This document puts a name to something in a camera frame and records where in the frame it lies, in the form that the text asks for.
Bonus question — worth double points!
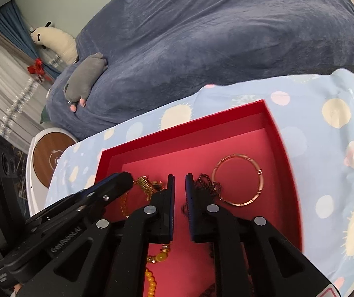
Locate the thin rose gold bangle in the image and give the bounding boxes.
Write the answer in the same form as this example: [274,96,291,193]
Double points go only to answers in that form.
[211,154,264,206]

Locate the purple bead chain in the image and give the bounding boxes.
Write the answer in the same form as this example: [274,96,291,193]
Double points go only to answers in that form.
[181,173,225,214]

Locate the yellow stone bead bracelet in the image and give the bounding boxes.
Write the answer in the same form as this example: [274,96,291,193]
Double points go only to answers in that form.
[146,244,172,264]

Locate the silver sequin curtain tie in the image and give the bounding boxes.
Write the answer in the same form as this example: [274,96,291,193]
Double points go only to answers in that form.
[0,52,62,137]

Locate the light blue spotted bedsheet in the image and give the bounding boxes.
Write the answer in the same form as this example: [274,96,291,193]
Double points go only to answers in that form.
[45,68,354,297]

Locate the dark green bed frame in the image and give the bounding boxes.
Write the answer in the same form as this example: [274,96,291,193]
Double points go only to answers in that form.
[39,105,51,125]

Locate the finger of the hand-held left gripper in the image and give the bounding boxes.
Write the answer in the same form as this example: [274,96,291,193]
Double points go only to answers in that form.
[25,171,133,233]

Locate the round wooden side table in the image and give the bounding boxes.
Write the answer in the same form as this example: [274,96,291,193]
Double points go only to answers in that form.
[27,127,79,220]

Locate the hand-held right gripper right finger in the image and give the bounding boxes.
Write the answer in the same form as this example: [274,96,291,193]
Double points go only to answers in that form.
[185,173,341,297]

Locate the black speaker cabinet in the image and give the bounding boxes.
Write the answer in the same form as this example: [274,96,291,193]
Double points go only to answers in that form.
[0,130,29,180]

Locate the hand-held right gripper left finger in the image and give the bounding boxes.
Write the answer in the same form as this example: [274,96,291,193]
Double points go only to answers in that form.
[33,174,176,297]

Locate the grey plush toy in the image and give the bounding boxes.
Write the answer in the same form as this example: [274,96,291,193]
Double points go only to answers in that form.
[63,52,109,112]

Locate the red cardboard box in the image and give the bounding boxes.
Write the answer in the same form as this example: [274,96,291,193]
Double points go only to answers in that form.
[93,99,303,297]

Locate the blue curtain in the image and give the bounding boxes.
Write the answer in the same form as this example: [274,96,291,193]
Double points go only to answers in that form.
[0,1,63,81]

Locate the red bow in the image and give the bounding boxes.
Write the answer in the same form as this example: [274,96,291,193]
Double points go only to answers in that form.
[27,58,46,82]

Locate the small yellow bead bracelet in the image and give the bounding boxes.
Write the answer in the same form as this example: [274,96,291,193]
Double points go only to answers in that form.
[144,268,158,297]

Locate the long white plush pillow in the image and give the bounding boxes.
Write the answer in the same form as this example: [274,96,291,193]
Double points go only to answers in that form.
[29,22,79,65]

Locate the blue-grey fleece blanket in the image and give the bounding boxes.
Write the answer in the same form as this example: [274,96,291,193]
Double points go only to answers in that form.
[45,0,354,140]

